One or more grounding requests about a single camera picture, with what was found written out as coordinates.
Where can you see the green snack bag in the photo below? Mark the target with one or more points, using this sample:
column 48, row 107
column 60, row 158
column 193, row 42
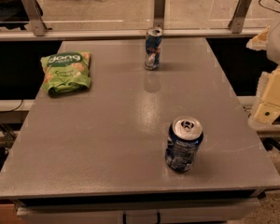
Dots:
column 66, row 72

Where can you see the blue pepsi can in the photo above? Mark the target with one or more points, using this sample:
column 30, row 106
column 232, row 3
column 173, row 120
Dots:
column 185, row 137

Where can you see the white horizontal rail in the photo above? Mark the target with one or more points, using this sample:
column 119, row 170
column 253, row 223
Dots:
column 120, row 34

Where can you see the white cabinet under table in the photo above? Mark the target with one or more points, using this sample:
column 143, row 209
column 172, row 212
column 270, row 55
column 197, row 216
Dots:
column 180, row 212

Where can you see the slim blue energy drink can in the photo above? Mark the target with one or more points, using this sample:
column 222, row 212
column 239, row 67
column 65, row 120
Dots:
column 153, row 42

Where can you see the left metal rail bracket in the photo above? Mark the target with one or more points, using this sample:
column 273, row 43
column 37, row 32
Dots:
column 33, row 13

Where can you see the right metal rail bracket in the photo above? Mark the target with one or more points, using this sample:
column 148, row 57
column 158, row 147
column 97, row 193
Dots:
column 238, row 19

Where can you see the metal rail bracket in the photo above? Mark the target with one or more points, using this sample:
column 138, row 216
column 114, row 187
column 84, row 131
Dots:
column 33, row 13
column 238, row 19
column 159, row 13

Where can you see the middle metal rail bracket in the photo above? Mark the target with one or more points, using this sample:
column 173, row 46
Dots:
column 159, row 13

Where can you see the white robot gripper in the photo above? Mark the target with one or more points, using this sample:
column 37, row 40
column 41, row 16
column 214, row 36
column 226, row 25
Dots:
column 269, row 108

